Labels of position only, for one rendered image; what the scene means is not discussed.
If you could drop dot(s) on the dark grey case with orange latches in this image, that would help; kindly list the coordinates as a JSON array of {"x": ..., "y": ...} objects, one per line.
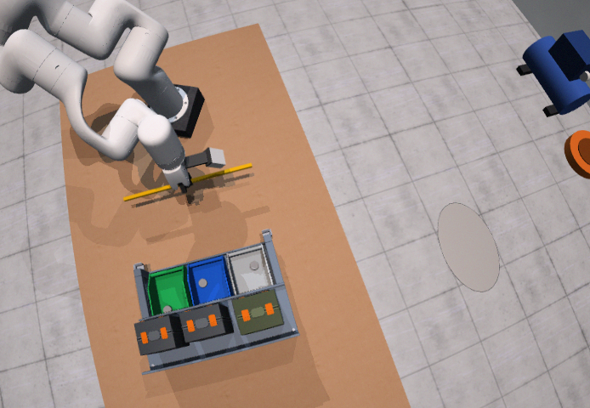
[
  {"x": 207, "y": 322},
  {"x": 159, "y": 334}
]

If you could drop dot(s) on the grey metal shelf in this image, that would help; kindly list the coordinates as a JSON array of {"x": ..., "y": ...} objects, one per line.
[{"x": 230, "y": 343}]

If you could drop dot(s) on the green open bin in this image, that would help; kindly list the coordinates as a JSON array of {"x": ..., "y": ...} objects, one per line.
[{"x": 167, "y": 290}]

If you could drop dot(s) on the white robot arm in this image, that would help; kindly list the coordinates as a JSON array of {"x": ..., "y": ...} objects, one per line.
[{"x": 29, "y": 59}]

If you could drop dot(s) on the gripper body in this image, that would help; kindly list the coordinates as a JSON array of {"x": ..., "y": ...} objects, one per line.
[{"x": 177, "y": 175}]

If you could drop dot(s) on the olive green case with orange latches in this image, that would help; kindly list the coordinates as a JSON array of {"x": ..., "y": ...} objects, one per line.
[{"x": 257, "y": 312}]

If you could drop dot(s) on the yellow bar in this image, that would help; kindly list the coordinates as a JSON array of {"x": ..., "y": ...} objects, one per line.
[{"x": 208, "y": 176}]

